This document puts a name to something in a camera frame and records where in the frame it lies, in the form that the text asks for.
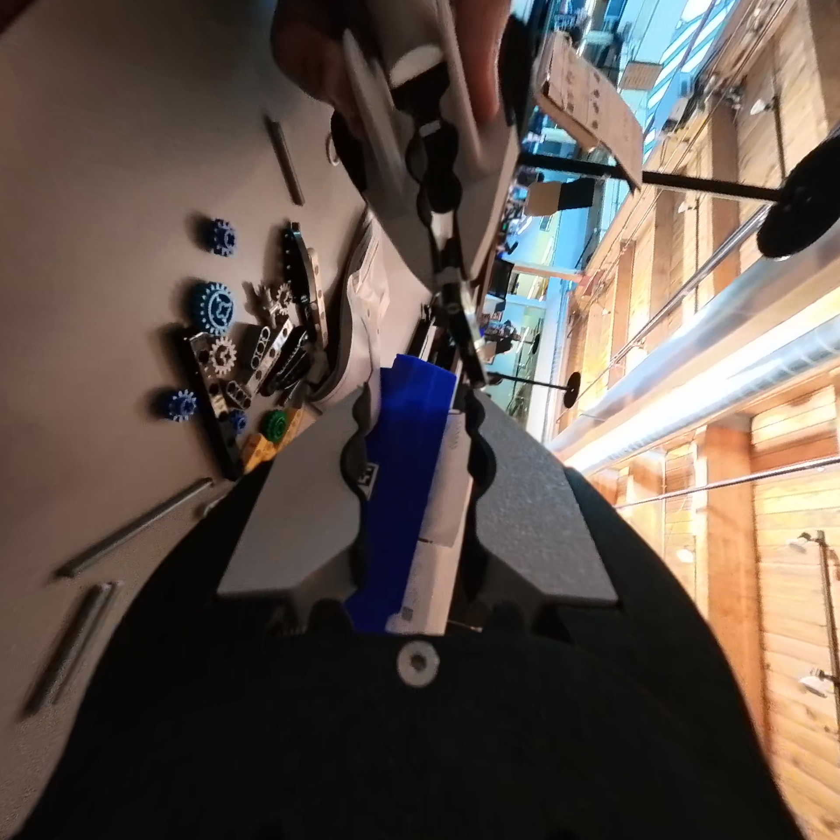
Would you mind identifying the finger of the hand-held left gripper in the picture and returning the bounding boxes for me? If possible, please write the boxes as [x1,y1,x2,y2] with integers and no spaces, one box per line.
[340,29,437,237]
[430,39,525,284]

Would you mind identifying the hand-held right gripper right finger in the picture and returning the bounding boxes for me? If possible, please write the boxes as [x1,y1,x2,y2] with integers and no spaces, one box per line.
[462,388,620,627]

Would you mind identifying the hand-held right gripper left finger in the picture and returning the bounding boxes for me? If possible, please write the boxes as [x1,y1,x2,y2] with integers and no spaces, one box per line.
[215,384,371,624]

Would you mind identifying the black yellow lego beam assembly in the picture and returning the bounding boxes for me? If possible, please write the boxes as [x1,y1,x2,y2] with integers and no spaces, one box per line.
[430,246,492,389]

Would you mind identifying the lego instruction booklet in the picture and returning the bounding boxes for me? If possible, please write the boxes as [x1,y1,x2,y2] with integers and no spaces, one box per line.
[314,210,460,411]

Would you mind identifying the pile of loose lego pieces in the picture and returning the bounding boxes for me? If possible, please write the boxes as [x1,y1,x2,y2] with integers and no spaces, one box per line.
[23,115,329,716]

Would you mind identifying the person's left hand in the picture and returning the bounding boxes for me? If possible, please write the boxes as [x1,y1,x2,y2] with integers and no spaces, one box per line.
[272,0,514,126]

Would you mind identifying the white printed paper bags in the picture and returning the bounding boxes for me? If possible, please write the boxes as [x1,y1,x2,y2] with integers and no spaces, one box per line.
[386,407,479,636]

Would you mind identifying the blue storage bin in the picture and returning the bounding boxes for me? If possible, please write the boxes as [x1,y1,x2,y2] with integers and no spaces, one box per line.
[343,353,462,636]

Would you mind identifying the tan cardboard panel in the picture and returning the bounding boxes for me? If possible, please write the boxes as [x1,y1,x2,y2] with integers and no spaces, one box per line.
[532,29,645,193]

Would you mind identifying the silver round duct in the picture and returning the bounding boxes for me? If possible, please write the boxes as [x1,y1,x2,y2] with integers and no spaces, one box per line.
[548,249,840,475]

